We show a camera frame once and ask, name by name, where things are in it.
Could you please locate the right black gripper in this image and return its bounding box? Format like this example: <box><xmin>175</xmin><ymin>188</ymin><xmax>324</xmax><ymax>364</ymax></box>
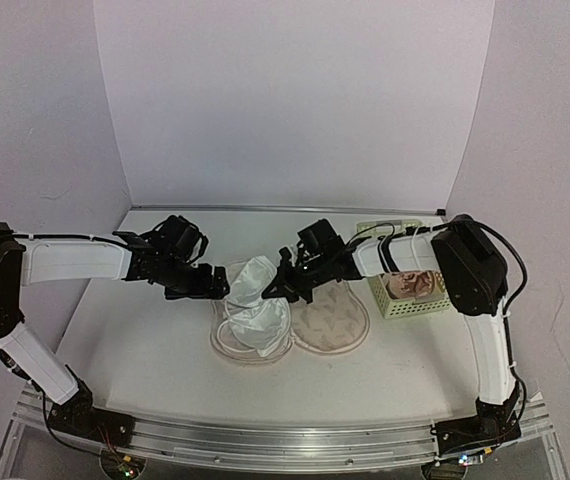
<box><xmin>262</xmin><ymin>254</ymin><xmax>330</xmax><ymax>304</ymax></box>

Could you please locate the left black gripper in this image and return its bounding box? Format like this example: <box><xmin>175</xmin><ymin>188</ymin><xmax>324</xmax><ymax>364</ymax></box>
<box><xmin>159</xmin><ymin>256</ymin><xmax>230</xmax><ymax>300</ymax></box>

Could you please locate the white satin bra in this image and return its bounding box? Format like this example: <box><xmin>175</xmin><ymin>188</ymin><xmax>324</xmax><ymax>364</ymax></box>
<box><xmin>215</xmin><ymin>255</ymin><xmax>291</xmax><ymax>359</ymax></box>

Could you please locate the floral mesh laundry bag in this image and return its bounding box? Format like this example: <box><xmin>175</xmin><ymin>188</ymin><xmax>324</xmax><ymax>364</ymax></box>
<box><xmin>210</xmin><ymin>260</ymin><xmax>370</xmax><ymax>365</ymax></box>

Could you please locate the pink bra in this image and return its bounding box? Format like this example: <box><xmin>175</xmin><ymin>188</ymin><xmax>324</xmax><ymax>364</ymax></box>
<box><xmin>383</xmin><ymin>271</ymin><xmax>444</xmax><ymax>302</ymax></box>

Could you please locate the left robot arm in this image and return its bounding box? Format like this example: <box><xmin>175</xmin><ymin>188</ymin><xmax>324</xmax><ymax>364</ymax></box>
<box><xmin>0</xmin><ymin>215</ymin><xmax>230</xmax><ymax>447</ymax></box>

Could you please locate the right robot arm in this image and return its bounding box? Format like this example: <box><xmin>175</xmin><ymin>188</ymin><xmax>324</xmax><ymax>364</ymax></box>
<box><xmin>261</xmin><ymin>214</ymin><xmax>527</xmax><ymax>458</ymax></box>

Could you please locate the back edge aluminium strip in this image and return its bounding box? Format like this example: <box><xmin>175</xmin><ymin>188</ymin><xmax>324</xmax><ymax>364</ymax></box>
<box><xmin>131</xmin><ymin>204</ymin><xmax>447</xmax><ymax>217</ymax></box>

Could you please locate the pale green perforated basket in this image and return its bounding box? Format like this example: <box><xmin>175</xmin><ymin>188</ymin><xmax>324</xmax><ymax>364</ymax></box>
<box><xmin>367</xmin><ymin>234</ymin><xmax>452</xmax><ymax>319</ymax></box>

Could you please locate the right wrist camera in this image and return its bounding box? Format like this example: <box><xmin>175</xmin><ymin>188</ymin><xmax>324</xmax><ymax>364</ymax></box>
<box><xmin>279</xmin><ymin>244</ymin><xmax>300</xmax><ymax>268</ymax></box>

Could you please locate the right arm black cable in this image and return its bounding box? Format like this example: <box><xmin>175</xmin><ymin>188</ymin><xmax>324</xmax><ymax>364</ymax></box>
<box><xmin>344</xmin><ymin>220</ymin><xmax>525</xmax><ymax>321</ymax></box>

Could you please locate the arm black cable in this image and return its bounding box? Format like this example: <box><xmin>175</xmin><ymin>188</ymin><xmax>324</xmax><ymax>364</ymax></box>
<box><xmin>344</xmin><ymin>220</ymin><xmax>525</xmax><ymax>321</ymax></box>
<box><xmin>0</xmin><ymin>230</ymin><xmax>131</xmax><ymax>261</ymax></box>

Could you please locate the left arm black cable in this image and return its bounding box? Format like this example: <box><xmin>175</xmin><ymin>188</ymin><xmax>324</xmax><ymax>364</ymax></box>
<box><xmin>0</xmin><ymin>230</ymin><xmax>131</xmax><ymax>261</ymax></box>

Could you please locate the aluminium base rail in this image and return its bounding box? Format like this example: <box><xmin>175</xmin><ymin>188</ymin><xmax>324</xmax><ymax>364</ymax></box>
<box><xmin>0</xmin><ymin>379</ymin><xmax>570</xmax><ymax>480</ymax></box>

